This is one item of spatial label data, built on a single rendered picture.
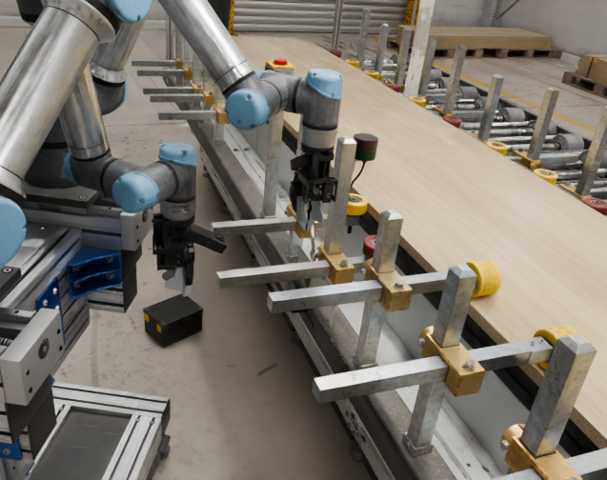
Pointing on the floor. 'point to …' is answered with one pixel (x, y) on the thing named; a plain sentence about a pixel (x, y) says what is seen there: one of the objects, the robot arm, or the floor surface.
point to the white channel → (418, 48)
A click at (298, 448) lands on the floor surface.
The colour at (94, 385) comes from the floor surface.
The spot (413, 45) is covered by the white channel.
